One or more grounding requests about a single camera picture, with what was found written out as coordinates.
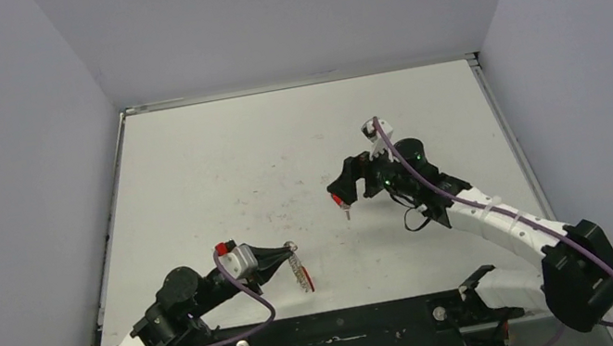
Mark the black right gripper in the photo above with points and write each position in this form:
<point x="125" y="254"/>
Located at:
<point x="356" y="169"/>

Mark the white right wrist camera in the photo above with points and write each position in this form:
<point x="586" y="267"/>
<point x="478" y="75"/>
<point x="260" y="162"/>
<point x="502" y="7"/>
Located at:
<point x="379" y="134"/>

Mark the red tagged key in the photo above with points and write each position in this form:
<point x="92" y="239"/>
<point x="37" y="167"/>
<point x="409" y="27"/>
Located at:
<point x="345" y="207"/>

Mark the large keyring with red grip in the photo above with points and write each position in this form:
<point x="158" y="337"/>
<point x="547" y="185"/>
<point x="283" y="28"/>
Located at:
<point x="301" y="274"/>

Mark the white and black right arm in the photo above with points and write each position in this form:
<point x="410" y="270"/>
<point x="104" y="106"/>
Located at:
<point x="572" y="265"/>

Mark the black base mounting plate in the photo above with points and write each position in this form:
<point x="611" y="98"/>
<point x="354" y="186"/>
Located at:
<point x="437" y="319"/>

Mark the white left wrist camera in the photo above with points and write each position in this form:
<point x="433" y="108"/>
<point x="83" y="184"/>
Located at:
<point x="238" y="261"/>

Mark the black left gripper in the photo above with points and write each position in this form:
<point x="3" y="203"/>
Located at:
<point x="268" y="260"/>

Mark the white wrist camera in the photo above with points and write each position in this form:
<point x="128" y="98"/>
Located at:
<point x="379" y="134"/>
<point x="238" y="261"/>

